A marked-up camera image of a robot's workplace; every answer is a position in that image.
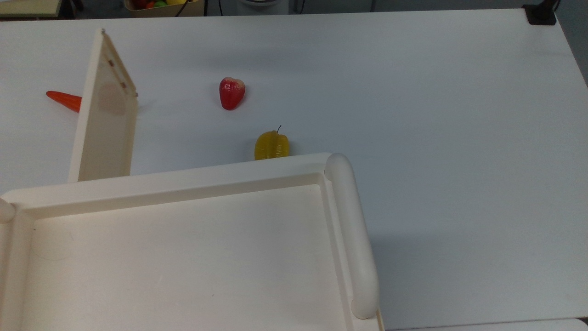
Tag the yellow toy starfruit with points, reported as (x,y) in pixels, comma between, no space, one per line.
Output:
(271,145)

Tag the red toy wax apple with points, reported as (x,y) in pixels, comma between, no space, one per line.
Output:
(231,94)

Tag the cream white tray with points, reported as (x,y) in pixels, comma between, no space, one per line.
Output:
(179,262)

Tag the yellow toy fruit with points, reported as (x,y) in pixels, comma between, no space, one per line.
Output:
(176,2)

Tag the green toy fruit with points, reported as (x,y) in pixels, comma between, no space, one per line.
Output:
(160,3)

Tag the cardboard box of toy fruit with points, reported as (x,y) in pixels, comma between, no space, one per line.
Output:
(138,11)

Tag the orange toy carrot green leaves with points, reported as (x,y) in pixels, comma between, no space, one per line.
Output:
(65,100)

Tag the wooden side table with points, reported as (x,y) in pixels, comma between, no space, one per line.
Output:
(28,7)

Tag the black table clamp mount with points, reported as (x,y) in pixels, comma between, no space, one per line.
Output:
(541,14)

